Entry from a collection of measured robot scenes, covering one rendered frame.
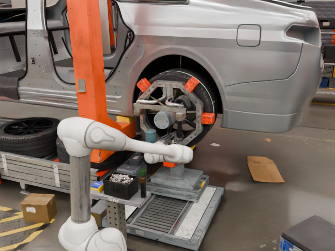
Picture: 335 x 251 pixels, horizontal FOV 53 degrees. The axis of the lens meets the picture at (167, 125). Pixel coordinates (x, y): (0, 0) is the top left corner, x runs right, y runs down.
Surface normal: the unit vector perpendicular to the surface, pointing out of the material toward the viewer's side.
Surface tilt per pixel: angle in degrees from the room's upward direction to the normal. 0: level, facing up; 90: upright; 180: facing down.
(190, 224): 0
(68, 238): 83
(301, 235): 0
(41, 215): 90
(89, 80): 90
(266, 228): 0
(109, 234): 9
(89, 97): 90
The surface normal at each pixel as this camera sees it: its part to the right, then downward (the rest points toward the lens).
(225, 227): -0.01, -0.94
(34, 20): -0.38, 0.15
